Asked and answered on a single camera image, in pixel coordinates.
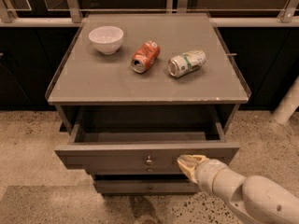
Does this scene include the metal drawer knob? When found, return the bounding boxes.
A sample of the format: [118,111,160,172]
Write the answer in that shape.
[145,155,153,165]

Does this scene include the grey drawer cabinet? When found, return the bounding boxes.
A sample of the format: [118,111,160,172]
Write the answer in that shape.
[45,12,252,175]

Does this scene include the white ceramic bowl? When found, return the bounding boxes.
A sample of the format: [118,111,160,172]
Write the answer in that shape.
[89,26,124,55]

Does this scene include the silver green soda can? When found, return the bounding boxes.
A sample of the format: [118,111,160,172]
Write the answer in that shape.
[167,49,206,78]

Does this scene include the orange soda can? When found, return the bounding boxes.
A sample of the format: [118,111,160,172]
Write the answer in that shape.
[131,41,160,74]

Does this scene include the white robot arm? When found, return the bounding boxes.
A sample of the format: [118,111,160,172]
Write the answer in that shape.
[178,81,299,224]

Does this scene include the grey metal rail frame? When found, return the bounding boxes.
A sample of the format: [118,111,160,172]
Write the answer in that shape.
[0,0,299,27]

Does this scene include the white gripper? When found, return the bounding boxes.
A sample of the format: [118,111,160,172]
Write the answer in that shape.
[177,155,227,194]

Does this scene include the grey drawer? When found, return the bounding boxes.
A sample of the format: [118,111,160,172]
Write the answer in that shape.
[55,125,239,175]

